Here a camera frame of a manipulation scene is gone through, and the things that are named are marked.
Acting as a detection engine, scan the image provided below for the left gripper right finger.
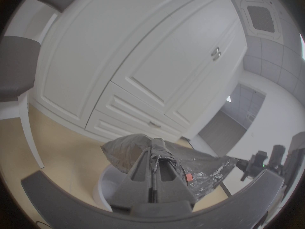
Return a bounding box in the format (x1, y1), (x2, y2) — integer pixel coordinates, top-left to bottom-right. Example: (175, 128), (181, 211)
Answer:
(155, 162), (196, 206)

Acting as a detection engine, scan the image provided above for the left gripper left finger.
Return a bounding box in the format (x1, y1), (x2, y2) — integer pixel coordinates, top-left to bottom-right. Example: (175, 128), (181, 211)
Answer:
(109, 149), (153, 211)

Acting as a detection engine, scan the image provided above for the black plastic bag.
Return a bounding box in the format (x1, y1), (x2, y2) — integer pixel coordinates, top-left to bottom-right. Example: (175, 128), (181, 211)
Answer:
(101, 134), (239, 201)

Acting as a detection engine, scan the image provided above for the white trash bin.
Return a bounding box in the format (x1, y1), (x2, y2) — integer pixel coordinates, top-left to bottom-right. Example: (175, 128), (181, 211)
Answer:
(92, 164), (127, 212)

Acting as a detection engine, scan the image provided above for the grey curtain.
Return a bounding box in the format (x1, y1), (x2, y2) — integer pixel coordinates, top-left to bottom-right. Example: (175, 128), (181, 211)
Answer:
(199, 111), (247, 157)

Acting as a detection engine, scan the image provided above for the white wardrobe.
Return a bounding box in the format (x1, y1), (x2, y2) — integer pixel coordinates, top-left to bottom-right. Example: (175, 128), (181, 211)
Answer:
(29, 0), (248, 144)

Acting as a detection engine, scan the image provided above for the ceiling air conditioner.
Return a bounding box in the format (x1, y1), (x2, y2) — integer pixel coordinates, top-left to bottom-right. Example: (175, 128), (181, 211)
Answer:
(235, 0), (284, 42)

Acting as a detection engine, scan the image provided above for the grey padded white chair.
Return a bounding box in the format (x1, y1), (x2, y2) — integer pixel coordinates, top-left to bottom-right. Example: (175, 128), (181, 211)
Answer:
(0, 0), (86, 169)

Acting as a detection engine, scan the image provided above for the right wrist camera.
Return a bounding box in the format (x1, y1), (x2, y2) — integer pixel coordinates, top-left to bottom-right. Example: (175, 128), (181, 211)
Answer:
(253, 150), (268, 166)

